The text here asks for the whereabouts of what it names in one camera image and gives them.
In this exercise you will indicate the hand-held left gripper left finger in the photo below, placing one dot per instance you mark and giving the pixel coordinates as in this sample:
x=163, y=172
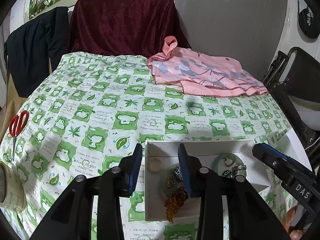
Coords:
x=133, y=172

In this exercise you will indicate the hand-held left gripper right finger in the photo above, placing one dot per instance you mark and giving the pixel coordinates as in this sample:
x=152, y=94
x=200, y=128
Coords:
x=185, y=175

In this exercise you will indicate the dark folding chair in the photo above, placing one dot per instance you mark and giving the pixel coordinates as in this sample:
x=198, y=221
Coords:
x=300, y=80

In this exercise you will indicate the pale green jade bangle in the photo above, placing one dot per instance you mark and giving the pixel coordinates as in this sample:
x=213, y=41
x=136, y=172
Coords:
x=217, y=163

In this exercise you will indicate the beige tape roll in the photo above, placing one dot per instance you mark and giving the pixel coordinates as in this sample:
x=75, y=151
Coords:
x=15, y=195

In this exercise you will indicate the dark jacket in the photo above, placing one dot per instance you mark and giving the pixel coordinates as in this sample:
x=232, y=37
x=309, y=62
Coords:
x=32, y=50

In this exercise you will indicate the maroon velvet cloth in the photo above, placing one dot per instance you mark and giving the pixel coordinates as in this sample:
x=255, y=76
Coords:
x=125, y=22

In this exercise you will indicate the pink floral cloth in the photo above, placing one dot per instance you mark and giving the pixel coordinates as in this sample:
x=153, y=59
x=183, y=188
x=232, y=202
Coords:
x=200, y=72

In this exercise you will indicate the black racket bag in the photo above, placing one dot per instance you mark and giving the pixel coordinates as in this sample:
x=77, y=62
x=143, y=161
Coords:
x=310, y=22

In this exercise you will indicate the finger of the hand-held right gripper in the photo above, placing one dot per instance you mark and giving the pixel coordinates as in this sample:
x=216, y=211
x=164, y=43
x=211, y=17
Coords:
x=272, y=157

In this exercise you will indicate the person's right hand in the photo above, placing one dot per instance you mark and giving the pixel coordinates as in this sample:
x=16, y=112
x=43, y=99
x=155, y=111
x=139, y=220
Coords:
x=293, y=222

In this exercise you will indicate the white cardboard box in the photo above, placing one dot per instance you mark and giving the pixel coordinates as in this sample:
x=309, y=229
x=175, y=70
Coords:
x=162, y=150

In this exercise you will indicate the gold pendant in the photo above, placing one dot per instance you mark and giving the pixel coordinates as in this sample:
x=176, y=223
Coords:
x=170, y=182

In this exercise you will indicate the green patterned tablecloth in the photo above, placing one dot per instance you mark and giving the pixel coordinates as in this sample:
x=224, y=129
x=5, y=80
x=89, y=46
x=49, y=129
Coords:
x=100, y=120

